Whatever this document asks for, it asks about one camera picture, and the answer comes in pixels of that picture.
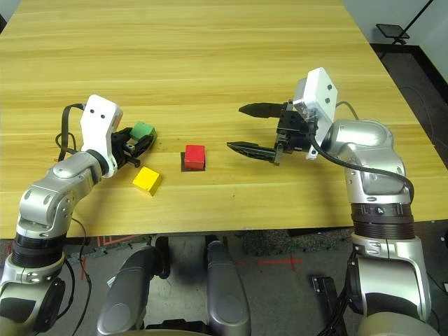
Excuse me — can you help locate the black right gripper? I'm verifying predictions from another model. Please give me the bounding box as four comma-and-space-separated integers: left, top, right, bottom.
226, 100, 319, 166

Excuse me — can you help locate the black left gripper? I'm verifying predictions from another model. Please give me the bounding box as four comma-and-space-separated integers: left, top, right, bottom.
111, 127, 158, 171

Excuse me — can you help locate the green wooden cube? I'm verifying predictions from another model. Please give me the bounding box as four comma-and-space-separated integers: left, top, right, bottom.
129, 120, 157, 140

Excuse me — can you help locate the yellow wooden cube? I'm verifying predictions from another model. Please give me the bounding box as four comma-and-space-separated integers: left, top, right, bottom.
132, 166, 163, 197

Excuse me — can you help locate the red wooden cube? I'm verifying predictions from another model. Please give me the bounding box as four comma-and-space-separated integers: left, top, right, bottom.
183, 144, 207, 170

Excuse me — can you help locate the black square marker pad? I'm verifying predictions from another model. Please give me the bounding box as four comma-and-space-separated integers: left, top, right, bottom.
180, 151, 207, 172

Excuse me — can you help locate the red tape outline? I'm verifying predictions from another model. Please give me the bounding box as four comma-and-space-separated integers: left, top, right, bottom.
97, 233, 155, 248

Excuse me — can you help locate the grey left robot leg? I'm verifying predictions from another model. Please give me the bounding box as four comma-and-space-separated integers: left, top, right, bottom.
97, 237, 172, 336

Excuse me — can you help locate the grey robot leg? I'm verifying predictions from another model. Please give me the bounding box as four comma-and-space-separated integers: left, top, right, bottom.
97, 237, 172, 336
204, 237, 252, 336

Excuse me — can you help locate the black tripod stand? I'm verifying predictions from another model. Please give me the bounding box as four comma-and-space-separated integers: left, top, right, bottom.
376, 0, 435, 46

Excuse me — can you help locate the grey right robot leg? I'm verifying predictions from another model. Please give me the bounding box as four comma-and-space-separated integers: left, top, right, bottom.
204, 237, 252, 336

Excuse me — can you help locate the black bar with screws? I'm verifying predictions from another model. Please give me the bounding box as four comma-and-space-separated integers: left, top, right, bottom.
310, 275, 347, 336

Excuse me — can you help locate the tan robot torso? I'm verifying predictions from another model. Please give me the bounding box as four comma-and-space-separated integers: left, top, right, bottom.
143, 325, 211, 336

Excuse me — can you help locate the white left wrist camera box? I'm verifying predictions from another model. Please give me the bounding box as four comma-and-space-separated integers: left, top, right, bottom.
79, 94, 124, 179

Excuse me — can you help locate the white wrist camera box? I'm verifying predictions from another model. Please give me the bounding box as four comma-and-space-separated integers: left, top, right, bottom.
79, 94, 124, 179
292, 67, 340, 160

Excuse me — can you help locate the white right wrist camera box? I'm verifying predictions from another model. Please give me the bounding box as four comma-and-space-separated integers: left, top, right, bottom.
292, 67, 340, 160

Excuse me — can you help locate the grey flat ribbon cable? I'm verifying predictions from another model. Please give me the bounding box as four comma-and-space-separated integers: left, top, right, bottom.
59, 103, 88, 162

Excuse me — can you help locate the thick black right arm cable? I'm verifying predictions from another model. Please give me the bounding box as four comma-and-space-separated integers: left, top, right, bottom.
309, 101, 416, 207

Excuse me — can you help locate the thin black hanging cable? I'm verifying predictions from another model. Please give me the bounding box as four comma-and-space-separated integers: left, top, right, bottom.
52, 216, 92, 335

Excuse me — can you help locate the black cable bundle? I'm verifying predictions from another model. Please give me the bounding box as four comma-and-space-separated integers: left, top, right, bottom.
325, 290, 351, 336

